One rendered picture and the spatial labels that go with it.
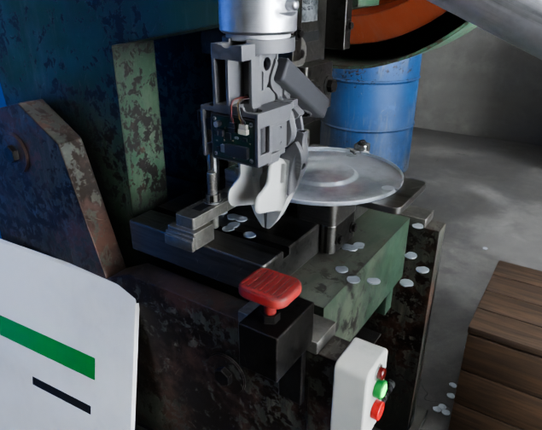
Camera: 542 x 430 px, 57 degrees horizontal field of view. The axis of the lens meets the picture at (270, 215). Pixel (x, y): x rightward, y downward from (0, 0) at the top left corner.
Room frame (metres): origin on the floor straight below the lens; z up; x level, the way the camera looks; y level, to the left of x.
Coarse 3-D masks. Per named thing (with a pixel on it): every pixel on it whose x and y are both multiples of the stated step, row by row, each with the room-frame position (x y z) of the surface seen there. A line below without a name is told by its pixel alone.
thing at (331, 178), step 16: (320, 160) 0.92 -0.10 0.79; (336, 160) 0.94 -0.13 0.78; (352, 160) 0.94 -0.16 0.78; (368, 160) 0.94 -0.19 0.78; (384, 160) 0.93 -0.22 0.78; (304, 176) 0.84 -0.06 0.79; (320, 176) 0.84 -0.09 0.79; (336, 176) 0.84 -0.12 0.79; (352, 176) 0.84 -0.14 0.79; (368, 176) 0.85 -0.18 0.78; (384, 176) 0.85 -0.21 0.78; (400, 176) 0.85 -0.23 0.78; (304, 192) 0.78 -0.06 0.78; (320, 192) 0.78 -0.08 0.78; (336, 192) 0.78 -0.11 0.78; (352, 192) 0.78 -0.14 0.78; (368, 192) 0.78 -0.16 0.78; (384, 192) 0.78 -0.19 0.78
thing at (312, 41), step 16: (304, 0) 0.88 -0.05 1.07; (320, 0) 0.93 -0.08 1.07; (304, 16) 0.88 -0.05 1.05; (320, 16) 0.93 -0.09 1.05; (304, 32) 0.88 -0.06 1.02; (320, 32) 0.93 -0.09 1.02; (304, 48) 0.86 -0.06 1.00; (320, 48) 0.93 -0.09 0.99; (304, 64) 0.87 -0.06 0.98; (320, 64) 0.87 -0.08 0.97; (320, 80) 0.87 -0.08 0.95
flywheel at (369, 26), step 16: (384, 0) 1.20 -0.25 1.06; (400, 0) 1.17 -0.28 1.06; (416, 0) 1.13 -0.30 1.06; (352, 16) 1.20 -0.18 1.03; (368, 16) 1.18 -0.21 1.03; (384, 16) 1.16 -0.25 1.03; (400, 16) 1.14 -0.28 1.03; (416, 16) 1.12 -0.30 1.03; (432, 16) 1.11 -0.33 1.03; (448, 16) 1.18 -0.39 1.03; (352, 32) 1.20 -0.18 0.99; (368, 32) 1.18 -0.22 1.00; (384, 32) 1.16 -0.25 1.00; (400, 32) 1.14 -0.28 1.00
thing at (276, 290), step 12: (252, 276) 0.55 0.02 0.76; (264, 276) 0.55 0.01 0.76; (276, 276) 0.55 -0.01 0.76; (288, 276) 0.55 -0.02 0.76; (240, 288) 0.52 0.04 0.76; (252, 288) 0.52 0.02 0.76; (264, 288) 0.52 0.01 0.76; (276, 288) 0.52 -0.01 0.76; (288, 288) 0.52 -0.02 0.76; (300, 288) 0.53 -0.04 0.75; (252, 300) 0.51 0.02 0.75; (264, 300) 0.50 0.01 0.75; (276, 300) 0.50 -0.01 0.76; (288, 300) 0.50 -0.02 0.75; (264, 312) 0.53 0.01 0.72; (276, 312) 0.53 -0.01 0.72
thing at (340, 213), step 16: (400, 192) 0.78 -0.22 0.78; (416, 192) 0.78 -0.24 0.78; (304, 208) 0.83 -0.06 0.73; (320, 208) 0.81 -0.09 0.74; (336, 208) 0.80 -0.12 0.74; (352, 208) 0.86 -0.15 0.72; (384, 208) 0.73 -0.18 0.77; (400, 208) 0.72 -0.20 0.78; (336, 224) 0.80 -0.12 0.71; (352, 224) 0.86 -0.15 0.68; (320, 240) 0.81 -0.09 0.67; (336, 240) 0.80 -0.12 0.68
